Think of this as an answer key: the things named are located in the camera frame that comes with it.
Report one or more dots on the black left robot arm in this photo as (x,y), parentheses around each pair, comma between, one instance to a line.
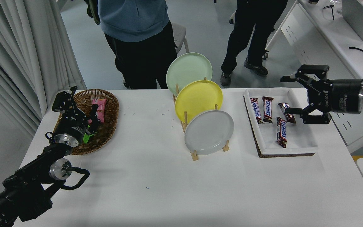
(27,189)

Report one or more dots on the white curtain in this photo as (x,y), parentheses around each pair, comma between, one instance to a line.
(17,47)

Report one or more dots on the yellow plate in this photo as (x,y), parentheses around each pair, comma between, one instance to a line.
(197,97)

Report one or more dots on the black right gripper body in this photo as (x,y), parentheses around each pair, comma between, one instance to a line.
(342,96)

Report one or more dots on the pink snack bar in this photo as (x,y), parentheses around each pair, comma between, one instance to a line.
(101,108)

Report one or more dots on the grey plate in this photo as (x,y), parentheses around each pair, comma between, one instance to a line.
(208,132)

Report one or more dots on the silver laptop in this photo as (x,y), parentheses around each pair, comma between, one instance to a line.
(354,15)

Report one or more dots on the long white desk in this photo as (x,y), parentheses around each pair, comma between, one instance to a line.
(326,47)

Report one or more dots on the wooden plate rack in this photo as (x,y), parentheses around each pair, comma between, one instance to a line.
(194,155)

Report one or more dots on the brown Snickers bar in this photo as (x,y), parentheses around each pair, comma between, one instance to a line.
(256,110)
(267,109)
(281,132)
(290,118)

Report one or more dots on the dark green jacket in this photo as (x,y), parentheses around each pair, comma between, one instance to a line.
(93,12)

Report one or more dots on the brown wicker basket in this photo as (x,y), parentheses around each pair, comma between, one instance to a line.
(109,107)

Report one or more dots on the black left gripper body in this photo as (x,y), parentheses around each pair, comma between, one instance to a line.
(71,126)

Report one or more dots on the bright green snack wrapper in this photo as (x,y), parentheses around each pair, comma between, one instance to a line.
(87,137)

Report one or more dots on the white rectangular tray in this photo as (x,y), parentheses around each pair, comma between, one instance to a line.
(301,138)

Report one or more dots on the person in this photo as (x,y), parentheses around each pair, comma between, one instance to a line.
(134,31)
(254,28)

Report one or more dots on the white chair leg with caster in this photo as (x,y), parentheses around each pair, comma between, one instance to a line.
(233,17)

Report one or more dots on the pale green plate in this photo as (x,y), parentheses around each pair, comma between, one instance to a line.
(186,69)

